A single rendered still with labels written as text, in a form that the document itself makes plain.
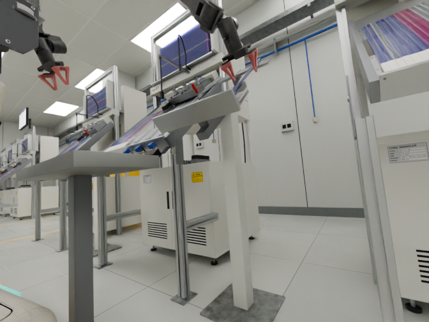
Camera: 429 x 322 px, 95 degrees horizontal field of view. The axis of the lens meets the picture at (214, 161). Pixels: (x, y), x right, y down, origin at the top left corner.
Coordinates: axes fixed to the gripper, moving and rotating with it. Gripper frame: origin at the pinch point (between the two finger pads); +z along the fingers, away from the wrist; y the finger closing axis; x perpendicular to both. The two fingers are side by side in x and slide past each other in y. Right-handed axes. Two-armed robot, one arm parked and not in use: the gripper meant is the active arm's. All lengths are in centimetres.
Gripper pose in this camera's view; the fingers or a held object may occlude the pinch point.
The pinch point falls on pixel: (244, 74)
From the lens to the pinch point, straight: 86.3
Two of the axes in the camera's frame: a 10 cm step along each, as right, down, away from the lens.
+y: -8.0, 1.0, 5.9
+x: -4.1, 6.4, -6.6
